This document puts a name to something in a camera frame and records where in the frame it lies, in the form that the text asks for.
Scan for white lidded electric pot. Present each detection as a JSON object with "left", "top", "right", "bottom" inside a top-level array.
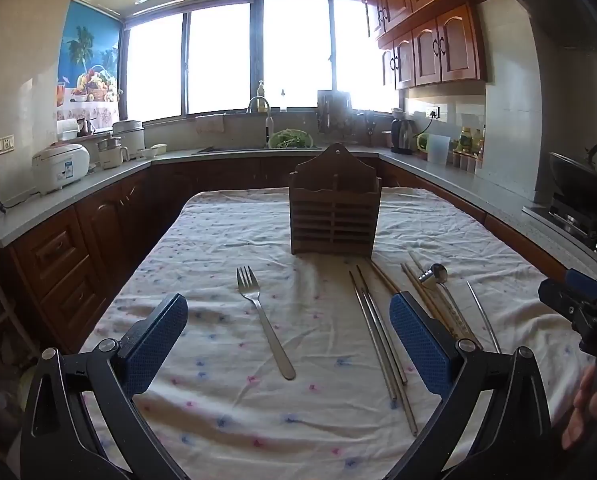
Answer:
[{"left": 112, "top": 120, "right": 144, "bottom": 159}]

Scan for large steel fork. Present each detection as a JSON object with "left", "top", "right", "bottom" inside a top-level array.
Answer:
[{"left": 236, "top": 266, "right": 297, "bottom": 381}]

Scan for wooden upper cabinets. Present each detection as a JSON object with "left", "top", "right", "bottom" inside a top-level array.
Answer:
[{"left": 357, "top": 0, "right": 490, "bottom": 92}]

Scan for white rice cooker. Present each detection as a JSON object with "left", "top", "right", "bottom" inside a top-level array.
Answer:
[{"left": 32, "top": 142, "right": 90, "bottom": 196}]

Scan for translucent white container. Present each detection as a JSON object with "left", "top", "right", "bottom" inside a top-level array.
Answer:
[{"left": 426, "top": 134, "right": 452, "bottom": 165}]

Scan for kitchen window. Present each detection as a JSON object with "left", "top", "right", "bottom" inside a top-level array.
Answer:
[{"left": 121, "top": 0, "right": 399, "bottom": 123}]

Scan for grey kitchen countertop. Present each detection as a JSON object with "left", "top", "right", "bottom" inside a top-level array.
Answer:
[{"left": 0, "top": 144, "right": 597, "bottom": 288}]

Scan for brown wooden chopstick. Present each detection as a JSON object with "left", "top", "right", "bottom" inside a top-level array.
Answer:
[{"left": 371, "top": 258, "right": 402, "bottom": 295}]

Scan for wooden utensil holder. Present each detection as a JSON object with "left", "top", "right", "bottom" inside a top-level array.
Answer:
[{"left": 289, "top": 143, "right": 382, "bottom": 257}]

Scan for small white blender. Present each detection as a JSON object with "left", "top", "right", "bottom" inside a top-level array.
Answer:
[{"left": 97, "top": 137, "right": 130, "bottom": 169}]

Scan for black wok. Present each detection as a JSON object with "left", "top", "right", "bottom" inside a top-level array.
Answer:
[{"left": 548, "top": 142, "right": 597, "bottom": 207}]

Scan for steel spoon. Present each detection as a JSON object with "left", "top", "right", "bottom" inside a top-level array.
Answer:
[{"left": 428, "top": 263, "right": 479, "bottom": 346}]

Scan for gas stove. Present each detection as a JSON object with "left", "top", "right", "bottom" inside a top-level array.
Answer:
[{"left": 522, "top": 192, "right": 597, "bottom": 257}]

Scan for hanging dish towel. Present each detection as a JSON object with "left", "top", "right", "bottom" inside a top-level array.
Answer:
[{"left": 195, "top": 114, "right": 226, "bottom": 135}]

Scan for green colander with vegetables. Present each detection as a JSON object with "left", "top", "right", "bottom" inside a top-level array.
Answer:
[{"left": 270, "top": 129, "right": 313, "bottom": 150}]

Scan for tropical fruit print blind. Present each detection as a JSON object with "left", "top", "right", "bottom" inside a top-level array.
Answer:
[{"left": 57, "top": 0, "right": 122, "bottom": 122}]

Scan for person's right hand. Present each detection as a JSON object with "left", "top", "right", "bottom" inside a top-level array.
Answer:
[{"left": 561, "top": 364, "right": 597, "bottom": 453}]

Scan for row of condiment bottles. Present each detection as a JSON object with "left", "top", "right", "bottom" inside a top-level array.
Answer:
[{"left": 452, "top": 124, "right": 487, "bottom": 175}]

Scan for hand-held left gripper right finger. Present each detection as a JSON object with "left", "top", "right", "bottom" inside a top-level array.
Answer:
[{"left": 388, "top": 290, "right": 554, "bottom": 480}]

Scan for wooden lower cabinets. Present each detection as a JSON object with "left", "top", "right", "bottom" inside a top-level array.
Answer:
[{"left": 0, "top": 154, "right": 574, "bottom": 356}]

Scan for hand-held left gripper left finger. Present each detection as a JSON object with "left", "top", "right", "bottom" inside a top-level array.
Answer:
[{"left": 21, "top": 292, "right": 189, "bottom": 480}]

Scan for floral white tablecloth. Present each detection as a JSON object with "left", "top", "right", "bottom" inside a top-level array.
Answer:
[{"left": 78, "top": 187, "right": 586, "bottom": 480}]

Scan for steel electric kettle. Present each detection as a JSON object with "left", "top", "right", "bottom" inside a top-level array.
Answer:
[{"left": 390, "top": 117, "right": 414, "bottom": 156}]

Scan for curved sink faucet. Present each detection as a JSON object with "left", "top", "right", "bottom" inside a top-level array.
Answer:
[{"left": 247, "top": 95, "right": 274, "bottom": 149}]

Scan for wooden cabinets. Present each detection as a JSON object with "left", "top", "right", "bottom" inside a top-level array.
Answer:
[
  {"left": 357, "top": 0, "right": 490, "bottom": 92},
  {"left": 0, "top": 154, "right": 574, "bottom": 356}
]

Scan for range hood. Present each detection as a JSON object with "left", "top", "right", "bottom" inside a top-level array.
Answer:
[{"left": 485, "top": 0, "right": 597, "bottom": 63}]

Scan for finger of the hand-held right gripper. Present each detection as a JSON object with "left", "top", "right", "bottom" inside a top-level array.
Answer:
[
  {"left": 538, "top": 279, "right": 587, "bottom": 324},
  {"left": 565, "top": 268, "right": 597, "bottom": 304}
]

